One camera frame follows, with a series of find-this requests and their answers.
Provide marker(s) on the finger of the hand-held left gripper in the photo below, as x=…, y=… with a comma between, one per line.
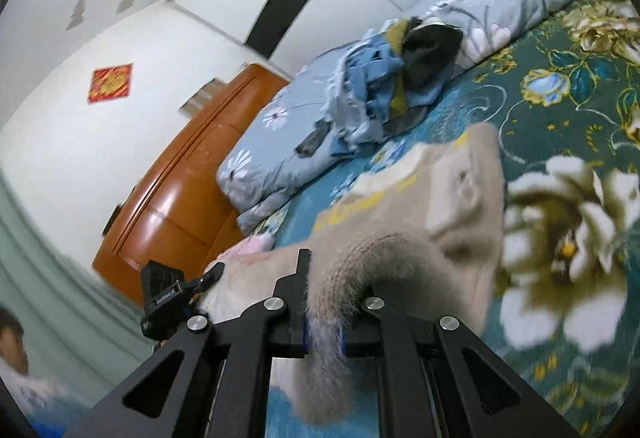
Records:
x=207, y=280

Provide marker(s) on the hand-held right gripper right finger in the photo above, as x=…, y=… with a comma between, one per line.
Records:
x=395, y=323

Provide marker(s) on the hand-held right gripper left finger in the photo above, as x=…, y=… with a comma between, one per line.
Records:
x=290, y=288

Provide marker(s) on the beige fuzzy sweater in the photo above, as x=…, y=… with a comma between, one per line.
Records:
x=400, y=198

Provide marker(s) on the pile of blue clothes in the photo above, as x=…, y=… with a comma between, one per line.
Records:
x=365, y=87

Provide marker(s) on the pink cloth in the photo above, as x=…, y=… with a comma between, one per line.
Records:
x=252, y=245

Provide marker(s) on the wooden headboard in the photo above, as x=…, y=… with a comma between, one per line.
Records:
x=185, y=188

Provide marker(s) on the blue floral quilt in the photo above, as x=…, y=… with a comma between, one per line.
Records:
x=280, y=152

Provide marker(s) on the dark cloth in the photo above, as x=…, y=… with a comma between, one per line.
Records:
x=311, y=142

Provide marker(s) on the person's head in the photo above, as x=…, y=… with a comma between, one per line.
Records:
x=11, y=338

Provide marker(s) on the person's shirt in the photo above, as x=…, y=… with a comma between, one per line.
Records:
x=35, y=398

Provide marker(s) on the olive garment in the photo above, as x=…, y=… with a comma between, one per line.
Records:
x=397, y=37

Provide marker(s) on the dark grey garment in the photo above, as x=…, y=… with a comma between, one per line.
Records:
x=430, y=47

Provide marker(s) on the red wall decoration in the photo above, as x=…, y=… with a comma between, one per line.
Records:
x=111, y=82

